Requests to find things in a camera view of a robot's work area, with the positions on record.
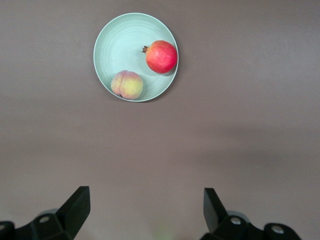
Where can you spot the light green round plate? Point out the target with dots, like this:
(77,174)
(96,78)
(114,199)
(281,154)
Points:
(120,45)

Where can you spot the yellow pink peach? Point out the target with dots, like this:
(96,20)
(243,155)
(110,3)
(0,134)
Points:
(127,85)

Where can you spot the brown table cloth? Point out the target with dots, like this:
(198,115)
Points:
(225,125)

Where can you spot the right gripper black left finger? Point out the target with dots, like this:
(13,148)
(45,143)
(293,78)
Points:
(72,215)

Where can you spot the red pomegranate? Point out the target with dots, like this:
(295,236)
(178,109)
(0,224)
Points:
(162,57)

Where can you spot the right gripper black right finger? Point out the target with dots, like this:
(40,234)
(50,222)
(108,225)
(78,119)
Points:
(215,220)

